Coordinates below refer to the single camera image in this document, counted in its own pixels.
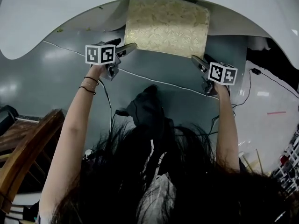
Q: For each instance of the light wooden frame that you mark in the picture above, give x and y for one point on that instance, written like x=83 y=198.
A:
x=258 y=160

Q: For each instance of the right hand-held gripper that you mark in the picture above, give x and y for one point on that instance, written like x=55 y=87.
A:
x=222 y=74

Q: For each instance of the white vanity desk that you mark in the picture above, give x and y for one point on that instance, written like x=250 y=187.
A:
x=46 y=20

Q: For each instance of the person's left forearm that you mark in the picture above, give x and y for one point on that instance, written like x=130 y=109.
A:
x=70 y=134

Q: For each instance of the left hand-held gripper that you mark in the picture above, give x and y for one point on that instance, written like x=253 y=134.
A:
x=100 y=53

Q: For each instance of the dark wooden slatted frame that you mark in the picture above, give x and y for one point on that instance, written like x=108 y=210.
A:
x=25 y=148

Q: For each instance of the cream upholstered stool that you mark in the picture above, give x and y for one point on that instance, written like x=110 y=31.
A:
x=163 y=31

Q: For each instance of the black power adapter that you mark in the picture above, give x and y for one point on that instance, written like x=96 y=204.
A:
x=255 y=71

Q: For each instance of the black wrist band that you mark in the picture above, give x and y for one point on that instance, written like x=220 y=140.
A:
x=93 y=79
x=90 y=91

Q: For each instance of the person's right forearm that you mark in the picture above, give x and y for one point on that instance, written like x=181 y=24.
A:
x=226 y=129

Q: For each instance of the person's white blouse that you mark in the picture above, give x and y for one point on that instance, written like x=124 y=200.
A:
x=161 y=190

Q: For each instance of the red floor tape strip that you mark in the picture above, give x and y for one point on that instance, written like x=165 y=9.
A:
x=276 y=113

